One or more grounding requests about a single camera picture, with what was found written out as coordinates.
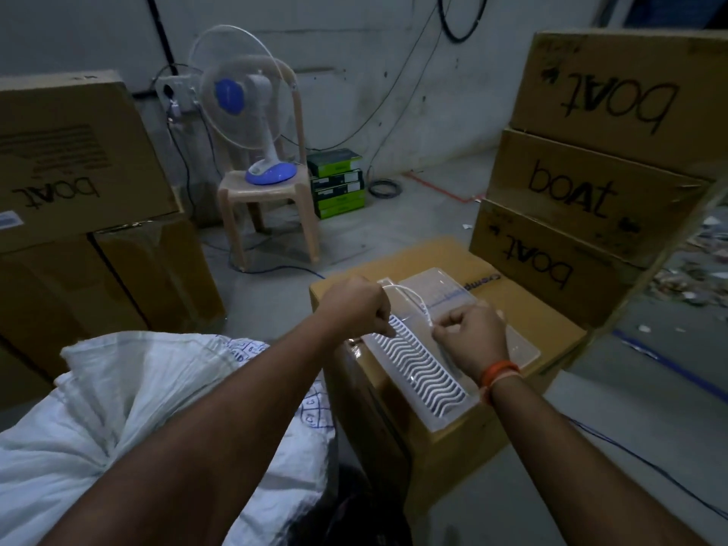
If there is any person's left hand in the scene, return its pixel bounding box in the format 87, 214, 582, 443
314, 275, 395, 348

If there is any person's right hand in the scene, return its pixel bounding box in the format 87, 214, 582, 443
432, 303, 511, 388

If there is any thin white cable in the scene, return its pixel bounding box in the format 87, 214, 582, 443
380, 280, 439, 337

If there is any person's right forearm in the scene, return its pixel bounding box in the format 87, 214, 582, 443
486, 372, 709, 546

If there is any clear plastic tray wavy insert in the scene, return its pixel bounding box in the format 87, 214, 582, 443
358, 267, 541, 434

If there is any orange wristband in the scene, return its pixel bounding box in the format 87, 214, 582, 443
479, 361, 522, 405

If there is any brown cardboard box clear tape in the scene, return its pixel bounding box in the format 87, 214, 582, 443
310, 235, 588, 521

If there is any green black small box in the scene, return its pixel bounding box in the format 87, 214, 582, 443
312, 182, 365, 207
310, 169, 364, 193
306, 148, 364, 178
315, 194, 366, 220

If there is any large brown cardboard box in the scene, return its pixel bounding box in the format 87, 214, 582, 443
469, 199, 646, 331
486, 127, 715, 269
0, 71, 180, 254
509, 30, 728, 181

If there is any beige plastic chair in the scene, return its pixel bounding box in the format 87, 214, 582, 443
217, 74, 321, 271

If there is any white blue table fan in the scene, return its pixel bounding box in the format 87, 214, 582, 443
188, 25, 300, 187

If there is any pile of scrap litter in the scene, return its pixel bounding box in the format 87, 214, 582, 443
651, 203, 728, 309

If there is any brown cardboard box black tape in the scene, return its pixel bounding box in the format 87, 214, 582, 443
0, 213, 226, 383

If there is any white woven sack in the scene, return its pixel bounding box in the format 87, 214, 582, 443
0, 331, 340, 546

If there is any blue floor cable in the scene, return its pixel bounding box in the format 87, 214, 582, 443
226, 258, 326, 280

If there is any grey coiled cable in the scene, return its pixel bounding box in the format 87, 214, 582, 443
368, 178, 406, 200

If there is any thin blue wire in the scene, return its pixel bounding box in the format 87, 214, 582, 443
568, 416, 728, 507

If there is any black looped wall cable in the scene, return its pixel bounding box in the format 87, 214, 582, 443
437, 0, 491, 44

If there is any white wall power socket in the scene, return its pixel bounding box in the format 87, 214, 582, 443
154, 75, 198, 118

